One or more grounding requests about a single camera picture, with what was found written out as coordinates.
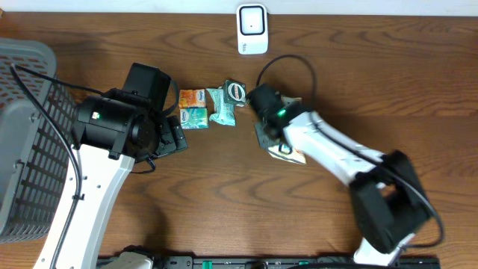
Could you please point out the orange tissue pack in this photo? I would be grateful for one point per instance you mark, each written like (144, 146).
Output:
(192, 98)

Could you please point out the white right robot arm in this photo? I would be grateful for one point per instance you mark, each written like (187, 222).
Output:
(388, 200)

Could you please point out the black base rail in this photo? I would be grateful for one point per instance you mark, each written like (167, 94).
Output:
(187, 262)

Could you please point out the white barcode scanner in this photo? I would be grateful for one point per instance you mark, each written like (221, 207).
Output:
(252, 29)

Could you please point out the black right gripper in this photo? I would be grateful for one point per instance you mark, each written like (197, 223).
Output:
(258, 127)

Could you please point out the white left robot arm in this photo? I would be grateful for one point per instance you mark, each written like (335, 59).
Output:
(111, 133)

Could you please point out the teal tissue pack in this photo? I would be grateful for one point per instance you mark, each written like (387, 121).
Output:
(194, 118)

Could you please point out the teal snack pack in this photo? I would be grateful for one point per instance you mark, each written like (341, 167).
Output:
(223, 112)

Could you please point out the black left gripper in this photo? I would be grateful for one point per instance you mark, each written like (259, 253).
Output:
(173, 136)

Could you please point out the grey plastic shopping basket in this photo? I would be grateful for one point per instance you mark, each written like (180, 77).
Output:
(34, 162)

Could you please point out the large yellow snack bag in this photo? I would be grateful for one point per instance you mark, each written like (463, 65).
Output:
(291, 156)

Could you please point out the dark green round-logo box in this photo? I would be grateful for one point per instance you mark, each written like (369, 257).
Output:
(234, 93)

